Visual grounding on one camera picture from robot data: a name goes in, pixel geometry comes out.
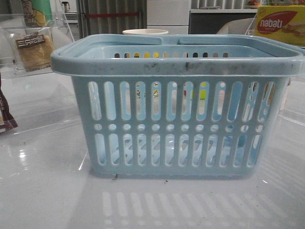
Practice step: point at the white cabinet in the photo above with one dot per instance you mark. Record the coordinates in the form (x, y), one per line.
(170, 15)

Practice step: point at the plate of fruit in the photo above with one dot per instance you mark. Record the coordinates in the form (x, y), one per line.
(253, 3)

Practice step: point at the clear acrylic display shelf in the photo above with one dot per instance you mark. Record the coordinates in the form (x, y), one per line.
(31, 94)

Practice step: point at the grey armchair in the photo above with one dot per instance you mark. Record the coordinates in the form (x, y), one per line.
(241, 26)

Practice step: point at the maroon snack bag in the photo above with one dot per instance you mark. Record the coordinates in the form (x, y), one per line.
(7, 121)

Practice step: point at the green cartoon snack can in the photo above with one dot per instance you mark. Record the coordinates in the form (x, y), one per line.
(37, 13)

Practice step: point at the packaged bread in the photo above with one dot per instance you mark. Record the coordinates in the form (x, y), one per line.
(35, 51)

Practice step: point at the yellow nabati wafer box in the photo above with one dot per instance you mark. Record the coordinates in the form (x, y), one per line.
(281, 23)

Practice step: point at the light blue plastic basket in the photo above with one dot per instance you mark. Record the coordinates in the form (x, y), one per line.
(178, 105)

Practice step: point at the dark counter cabinet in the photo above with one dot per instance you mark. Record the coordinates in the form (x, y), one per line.
(211, 21)

